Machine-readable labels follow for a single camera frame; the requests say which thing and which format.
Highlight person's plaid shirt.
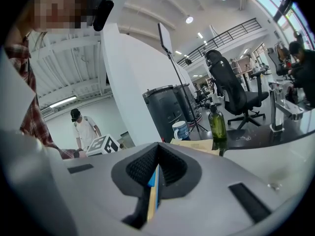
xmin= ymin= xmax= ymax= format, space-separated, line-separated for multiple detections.
xmin=4 ymin=35 xmax=76 ymax=160

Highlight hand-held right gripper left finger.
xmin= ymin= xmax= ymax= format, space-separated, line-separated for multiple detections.
xmin=50 ymin=143 xmax=160 ymax=236

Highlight white and blue mug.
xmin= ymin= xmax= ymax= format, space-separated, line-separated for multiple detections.
xmin=171 ymin=120 xmax=191 ymax=141

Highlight blue handled tool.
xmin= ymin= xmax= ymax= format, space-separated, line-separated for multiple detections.
xmin=147 ymin=164 xmax=161 ymax=222

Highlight black cylindrical machine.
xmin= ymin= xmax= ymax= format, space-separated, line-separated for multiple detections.
xmin=142 ymin=85 xmax=188 ymax=143
xmin=173 ymin=83 xmax=200 ymax=123

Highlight person's left forearm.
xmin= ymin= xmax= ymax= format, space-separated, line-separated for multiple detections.
xmin=58 ymin=148 xmax=87 ymax=160

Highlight person's head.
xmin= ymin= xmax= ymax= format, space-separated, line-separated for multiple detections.
xmin=14 ymin=0 xmax=99 ymax=34

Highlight black table with shelf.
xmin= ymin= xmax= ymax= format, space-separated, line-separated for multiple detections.
xmin=189 ymin=112 xmax=315 ymax=157

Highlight brown cardboard sheet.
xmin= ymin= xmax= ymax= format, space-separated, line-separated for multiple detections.
xmin=169 ymin=138 xmax=220 ymax=156

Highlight fluorescent tube light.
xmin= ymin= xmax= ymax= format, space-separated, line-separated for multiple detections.
xmin=49 ymin=95 xmax=78 ymax=109

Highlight black balcony railing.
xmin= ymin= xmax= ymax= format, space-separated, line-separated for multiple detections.
xmin=176 ymin=17 xmax=262 ymax=69

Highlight green glass bottle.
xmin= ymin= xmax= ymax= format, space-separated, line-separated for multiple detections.
xmin=208 ymin=102 xmax=228 ymax=143

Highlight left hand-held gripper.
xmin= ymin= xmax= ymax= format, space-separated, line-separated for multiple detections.
xmin=85 ymin=134 xmax=121 ymax=157

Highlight black office chair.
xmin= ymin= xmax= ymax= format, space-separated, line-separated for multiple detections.
xmin=195 ymin=88 xmax=214 ymax=108
xmin=267 ymin=44 xmax=292 ymax=78
xmin=203 ymin=49 xmax=270 ymax=130

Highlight glass window wall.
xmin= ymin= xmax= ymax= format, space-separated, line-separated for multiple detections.
xmin=252 ymin=0 xmax=315 ymax=50

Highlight black tripod light stand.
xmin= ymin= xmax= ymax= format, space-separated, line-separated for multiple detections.
xmin=157 ymin=22 xmax=209 ymax=133

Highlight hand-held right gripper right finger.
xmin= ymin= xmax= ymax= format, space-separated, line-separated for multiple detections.
xmin=147 ymin=143 xmax=294 ymax=236

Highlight black head-worn camera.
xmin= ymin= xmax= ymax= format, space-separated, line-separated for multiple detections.
xmin=93 ymin=0 xmax=115 ymax=32

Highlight chrome metal stand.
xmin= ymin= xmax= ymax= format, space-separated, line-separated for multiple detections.
xmin=269 ymin=81 xmax=305 ymax=133

